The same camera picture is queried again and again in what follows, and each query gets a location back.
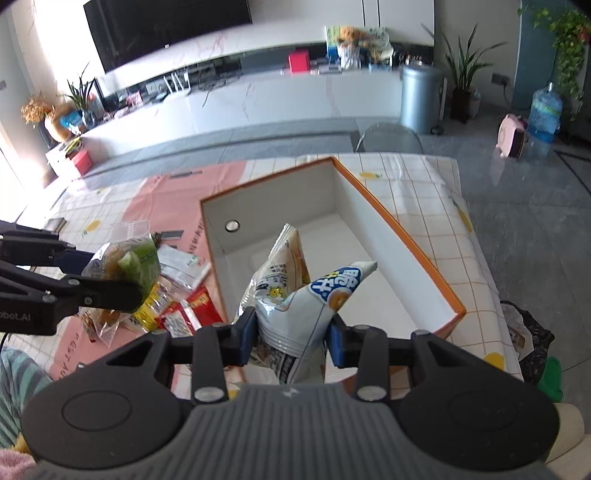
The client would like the red snack packet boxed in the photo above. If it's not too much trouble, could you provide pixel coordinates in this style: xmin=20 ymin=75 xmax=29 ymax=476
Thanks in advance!
xmin=157 ymin=285 xmax=223 ymax=338

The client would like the white blue chip bag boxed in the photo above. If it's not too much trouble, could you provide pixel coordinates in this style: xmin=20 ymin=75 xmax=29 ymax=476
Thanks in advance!
xmin=238 ymin=224 xmax=378 ymax=384

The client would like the green clear snack pack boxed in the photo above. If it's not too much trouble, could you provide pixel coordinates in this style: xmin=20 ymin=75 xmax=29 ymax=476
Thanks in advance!
xmin=78 ymin=234 xmax=160 ymax=345

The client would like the white grey milk pouch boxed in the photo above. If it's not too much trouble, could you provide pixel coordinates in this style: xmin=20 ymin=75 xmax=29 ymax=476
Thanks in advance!
xmin=157 ymin=244 xmax=211 ymax=292

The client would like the red storage box left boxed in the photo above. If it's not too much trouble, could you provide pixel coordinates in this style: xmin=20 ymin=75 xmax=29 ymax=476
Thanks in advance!
xmin=71 ymin=149 xmax=93 ymax=176

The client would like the orange white cardboard box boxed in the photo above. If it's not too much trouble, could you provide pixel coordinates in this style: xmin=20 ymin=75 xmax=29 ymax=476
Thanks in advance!
xmin=201 ymin=158 xmax=466 ymax=339

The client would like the dried flower vase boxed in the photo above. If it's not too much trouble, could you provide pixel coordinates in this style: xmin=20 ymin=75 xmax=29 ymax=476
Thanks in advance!
xmin=20 ymin=95 xmax=73 ymax=143

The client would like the black plastic bag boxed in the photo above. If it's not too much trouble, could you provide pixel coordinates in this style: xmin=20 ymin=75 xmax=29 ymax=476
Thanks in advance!
xmin=501 ymin=300 xmax=555 ymax=385

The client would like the clear acrylic chair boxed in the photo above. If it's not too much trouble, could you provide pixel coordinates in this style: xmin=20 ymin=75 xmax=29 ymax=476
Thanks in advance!
xmin=355 ymin=122 xmax=424 ymax=154

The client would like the white wifi router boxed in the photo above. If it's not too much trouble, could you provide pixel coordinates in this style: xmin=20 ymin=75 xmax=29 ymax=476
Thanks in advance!
xmin=162 ymin=68 xmax=192 ymax=98

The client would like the black television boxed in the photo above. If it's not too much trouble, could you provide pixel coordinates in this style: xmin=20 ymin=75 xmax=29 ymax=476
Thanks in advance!
xmin=84 ymin=0 xmax=252 ymax=72

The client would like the pink space heater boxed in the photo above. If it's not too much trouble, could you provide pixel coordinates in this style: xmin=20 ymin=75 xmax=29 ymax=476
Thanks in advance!
xmin=496 ymin=113 xmax=528 ymax=159

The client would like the silver trash can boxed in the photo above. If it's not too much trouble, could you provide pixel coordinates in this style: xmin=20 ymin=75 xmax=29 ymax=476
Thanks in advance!
xmin=400 ymin=63 xmax=448 ymax=135

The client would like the potted snake plant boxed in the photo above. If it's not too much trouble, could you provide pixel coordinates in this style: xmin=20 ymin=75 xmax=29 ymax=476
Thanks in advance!
xmin=441 ymin=24 xmax=507 ymax=124

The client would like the red box on console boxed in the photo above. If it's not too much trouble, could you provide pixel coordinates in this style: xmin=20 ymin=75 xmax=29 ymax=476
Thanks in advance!
xmin=287 ymin=50 xmax=311 ymax=74

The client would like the teddy bear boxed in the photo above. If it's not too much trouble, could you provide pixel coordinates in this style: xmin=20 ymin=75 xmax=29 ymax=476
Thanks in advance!
xmin=338 ymin=26 xmax=369 ymax=71

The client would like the blue water jug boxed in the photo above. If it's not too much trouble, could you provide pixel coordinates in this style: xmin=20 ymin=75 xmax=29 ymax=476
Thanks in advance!
xmin=528 ymin=82 xmax=563 ymax=143

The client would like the hanging ivy plant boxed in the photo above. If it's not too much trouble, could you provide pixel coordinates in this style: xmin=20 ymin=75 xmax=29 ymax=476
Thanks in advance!
xmin=518 ymin=1 xmax=590 ymax=122

